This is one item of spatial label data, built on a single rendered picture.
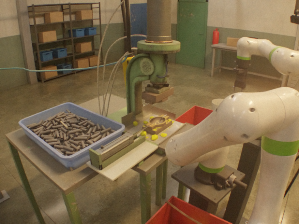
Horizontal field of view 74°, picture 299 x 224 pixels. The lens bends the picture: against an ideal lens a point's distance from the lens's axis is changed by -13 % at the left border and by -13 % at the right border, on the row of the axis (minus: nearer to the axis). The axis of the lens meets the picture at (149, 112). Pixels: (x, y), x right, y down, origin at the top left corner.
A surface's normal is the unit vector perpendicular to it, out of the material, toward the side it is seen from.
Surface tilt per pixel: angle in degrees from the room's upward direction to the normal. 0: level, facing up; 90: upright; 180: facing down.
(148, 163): 0
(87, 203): 0
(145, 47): 90
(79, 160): 100
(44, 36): 90
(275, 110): 54
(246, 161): 90
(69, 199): 90
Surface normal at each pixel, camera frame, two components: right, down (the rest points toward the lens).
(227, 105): -0.73, -0.51
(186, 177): 0.00, -0.91
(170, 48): 0.48, 0.37
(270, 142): -0.89, 0.22
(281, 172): -0.19, 0.37
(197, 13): -0.61, 0.33
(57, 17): 0.80, 0.25
